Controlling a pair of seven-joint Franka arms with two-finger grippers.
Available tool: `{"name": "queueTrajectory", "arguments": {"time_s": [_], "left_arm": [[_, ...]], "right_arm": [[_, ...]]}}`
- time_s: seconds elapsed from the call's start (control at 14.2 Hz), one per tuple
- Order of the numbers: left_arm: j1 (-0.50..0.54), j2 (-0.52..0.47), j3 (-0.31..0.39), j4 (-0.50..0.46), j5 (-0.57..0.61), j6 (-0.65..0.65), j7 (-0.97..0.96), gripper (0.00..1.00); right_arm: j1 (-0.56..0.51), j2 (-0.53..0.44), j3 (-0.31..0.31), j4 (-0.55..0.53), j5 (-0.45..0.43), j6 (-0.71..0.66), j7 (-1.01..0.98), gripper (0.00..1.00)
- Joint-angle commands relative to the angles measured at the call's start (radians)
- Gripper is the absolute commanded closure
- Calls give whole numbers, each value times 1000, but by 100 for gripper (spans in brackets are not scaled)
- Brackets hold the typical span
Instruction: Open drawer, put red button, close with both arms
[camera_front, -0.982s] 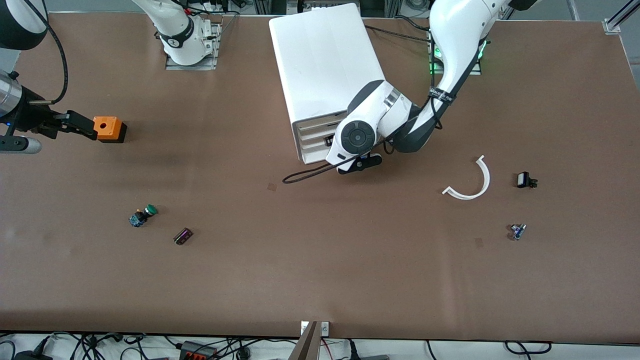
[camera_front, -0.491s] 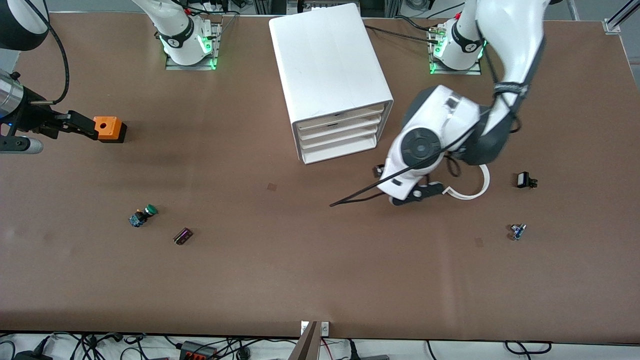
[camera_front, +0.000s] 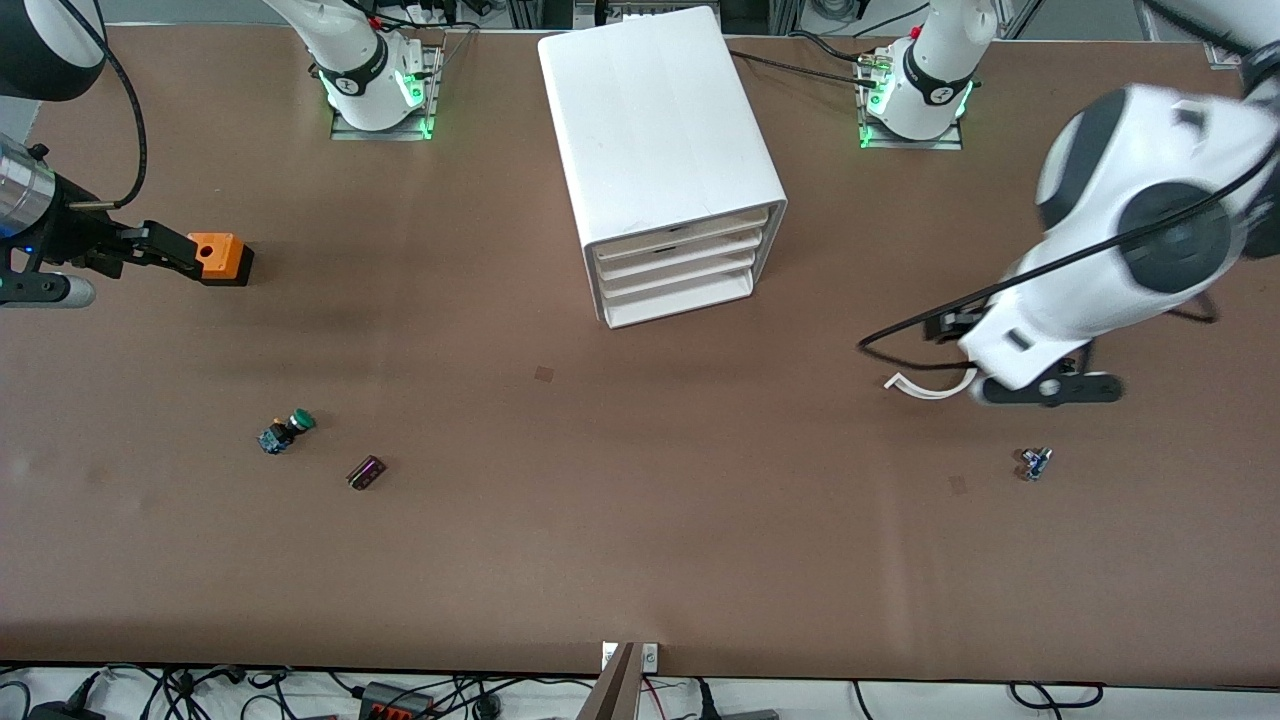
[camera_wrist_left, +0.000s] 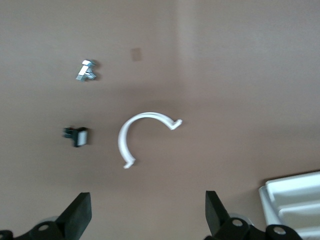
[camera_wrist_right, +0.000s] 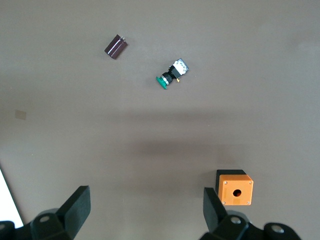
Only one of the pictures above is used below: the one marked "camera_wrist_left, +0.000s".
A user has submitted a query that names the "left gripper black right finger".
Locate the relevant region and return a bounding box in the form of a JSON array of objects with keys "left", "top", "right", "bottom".
[{"left": 204, "top": 190, "right": 251, "bottom": 240}]

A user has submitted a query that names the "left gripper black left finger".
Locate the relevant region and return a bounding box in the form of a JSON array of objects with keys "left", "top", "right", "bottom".
[{"left": 23, "top": 191, "right": 93, "bottom": 240}]

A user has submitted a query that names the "white drawer cabinet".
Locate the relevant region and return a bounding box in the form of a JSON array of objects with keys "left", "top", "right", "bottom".
[{"left": 257, "top": 170, "right": 320, "bottom": 240}]

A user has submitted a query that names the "white plastic drawer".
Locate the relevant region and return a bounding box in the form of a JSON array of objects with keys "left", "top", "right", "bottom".
[
  {"left": 277, "top": 199, "right": 320, "bottom": 226},
  {"left": 289, "top": 219, "right": 320, "bottom": 238},
  {"left": 264, "top": 171, "right": 320, "bottom": 208}
]

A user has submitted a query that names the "white curved plastic clip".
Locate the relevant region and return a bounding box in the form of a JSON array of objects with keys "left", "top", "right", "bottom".
[{"left": 117, "top": 111, "right": 184, "bottom": 170}]

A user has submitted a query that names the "black white rocker switch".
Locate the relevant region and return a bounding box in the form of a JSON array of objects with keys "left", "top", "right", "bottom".
[{"left": 62, "top": 125, "right": 91, "bottom": 149}]

